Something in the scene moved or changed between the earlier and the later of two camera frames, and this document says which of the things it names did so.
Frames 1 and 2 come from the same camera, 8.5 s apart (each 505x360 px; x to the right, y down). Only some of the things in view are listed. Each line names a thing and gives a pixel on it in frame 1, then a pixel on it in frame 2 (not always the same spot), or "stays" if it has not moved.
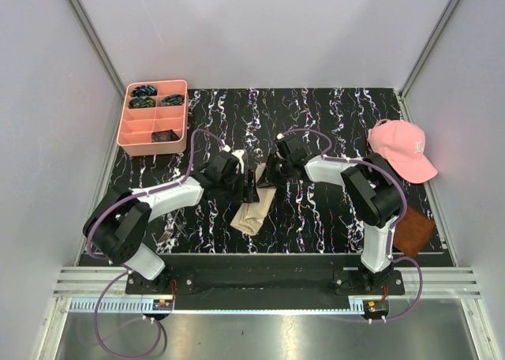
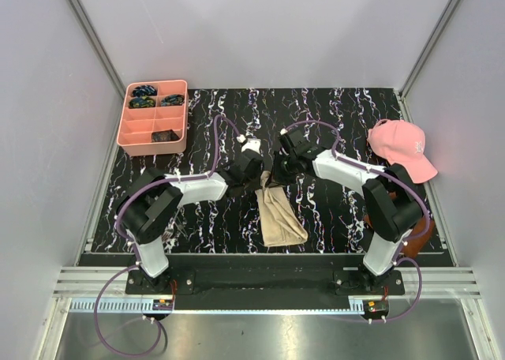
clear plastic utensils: (170, 229) stays
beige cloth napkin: (249, 216) -> (281, 224)
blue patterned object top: (144, 91) stays
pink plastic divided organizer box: (155, 118) stays
